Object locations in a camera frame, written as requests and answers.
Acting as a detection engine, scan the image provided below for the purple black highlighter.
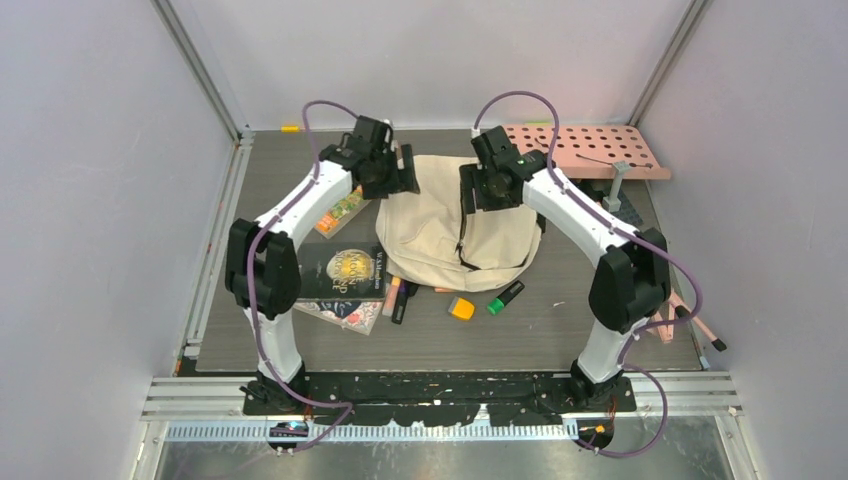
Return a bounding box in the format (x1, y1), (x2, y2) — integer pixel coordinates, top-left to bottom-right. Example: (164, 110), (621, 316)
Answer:
(391, 280), (420, 325)

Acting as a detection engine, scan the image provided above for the green black highlighter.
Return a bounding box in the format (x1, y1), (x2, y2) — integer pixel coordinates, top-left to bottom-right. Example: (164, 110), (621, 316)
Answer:
(486, 280), (525, 315)

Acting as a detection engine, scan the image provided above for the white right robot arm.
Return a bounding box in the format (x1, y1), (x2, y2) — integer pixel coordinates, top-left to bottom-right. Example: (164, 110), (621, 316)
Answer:
(460, 126), (671, 411)

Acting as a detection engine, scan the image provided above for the light orange highlighter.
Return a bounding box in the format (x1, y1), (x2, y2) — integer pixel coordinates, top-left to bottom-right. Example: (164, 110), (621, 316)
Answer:
(382, 276), (402, 317)

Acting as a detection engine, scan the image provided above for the cream canvas backpack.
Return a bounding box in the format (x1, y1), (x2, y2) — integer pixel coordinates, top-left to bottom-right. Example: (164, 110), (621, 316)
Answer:
(375, 154), (543, 292)

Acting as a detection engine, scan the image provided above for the orange green paperback book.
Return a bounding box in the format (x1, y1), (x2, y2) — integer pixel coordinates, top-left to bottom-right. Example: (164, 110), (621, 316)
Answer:
(315, 186), (370, 239)

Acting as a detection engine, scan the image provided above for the grey bracket on stand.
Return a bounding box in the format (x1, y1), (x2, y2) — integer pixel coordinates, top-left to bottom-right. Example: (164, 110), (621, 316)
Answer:
(602, 161), (631, 213)

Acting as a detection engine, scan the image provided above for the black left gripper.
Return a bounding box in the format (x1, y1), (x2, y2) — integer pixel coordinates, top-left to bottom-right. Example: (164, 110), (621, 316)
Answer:
(363, 145), (419, 201)

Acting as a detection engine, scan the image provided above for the pink perforated stand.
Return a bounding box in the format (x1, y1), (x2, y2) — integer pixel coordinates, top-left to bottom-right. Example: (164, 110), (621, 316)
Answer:
(501, 123), (728, 354)

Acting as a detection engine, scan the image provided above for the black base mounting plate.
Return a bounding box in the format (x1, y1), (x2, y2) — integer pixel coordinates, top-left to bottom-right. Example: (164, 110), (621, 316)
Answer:
(240, 371), (636, 427)

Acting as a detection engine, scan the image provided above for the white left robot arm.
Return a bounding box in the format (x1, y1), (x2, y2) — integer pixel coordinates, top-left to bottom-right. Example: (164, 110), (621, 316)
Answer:
(225, 115), (414, 414)

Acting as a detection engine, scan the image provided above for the black moon cover book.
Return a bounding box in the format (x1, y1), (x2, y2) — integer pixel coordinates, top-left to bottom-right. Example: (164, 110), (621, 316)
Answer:
(297, 241), (386, 301)

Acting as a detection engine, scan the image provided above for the patterned book under black book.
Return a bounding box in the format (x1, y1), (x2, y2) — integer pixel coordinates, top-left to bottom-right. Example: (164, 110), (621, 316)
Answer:
(293, 300), (383, 335)

